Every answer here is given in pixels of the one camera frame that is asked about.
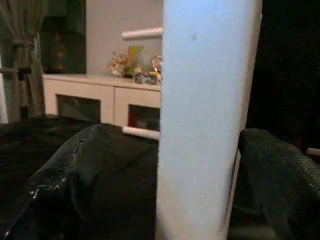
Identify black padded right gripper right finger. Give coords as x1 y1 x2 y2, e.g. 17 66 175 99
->
238 128 320 240

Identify yellow green picture card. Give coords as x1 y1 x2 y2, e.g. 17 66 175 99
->
127 45 145 76

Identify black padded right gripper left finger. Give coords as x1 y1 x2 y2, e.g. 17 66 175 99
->
4 124 113 240

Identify white plastic table top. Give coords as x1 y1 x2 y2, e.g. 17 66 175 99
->
154 0 263 240

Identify grey curtain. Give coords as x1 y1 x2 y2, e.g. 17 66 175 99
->
0 0 47 123

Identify shiny gold figurine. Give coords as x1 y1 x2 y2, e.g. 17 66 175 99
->
150 53 164 73
106 51 129 77

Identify black work mat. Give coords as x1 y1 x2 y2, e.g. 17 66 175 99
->
0 114 320 240

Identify white glass-door cabinet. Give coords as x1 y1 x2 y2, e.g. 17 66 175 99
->
42 73 162 132

